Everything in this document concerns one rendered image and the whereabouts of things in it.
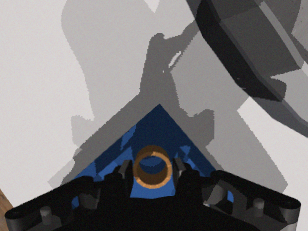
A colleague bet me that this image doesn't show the blue crate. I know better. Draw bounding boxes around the blue crate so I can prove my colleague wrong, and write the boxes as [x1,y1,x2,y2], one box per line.
[72,104,216,199]

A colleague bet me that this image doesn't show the bronze bushing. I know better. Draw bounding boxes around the bronze bushing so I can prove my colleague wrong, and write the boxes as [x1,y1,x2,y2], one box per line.
[133,145,172,189]

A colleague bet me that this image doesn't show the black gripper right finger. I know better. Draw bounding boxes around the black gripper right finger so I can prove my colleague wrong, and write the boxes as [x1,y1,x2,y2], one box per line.
[170,158,301,231]

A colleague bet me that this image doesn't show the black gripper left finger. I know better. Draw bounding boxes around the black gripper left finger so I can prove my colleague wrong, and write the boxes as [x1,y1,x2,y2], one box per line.
[4,160,134,231]

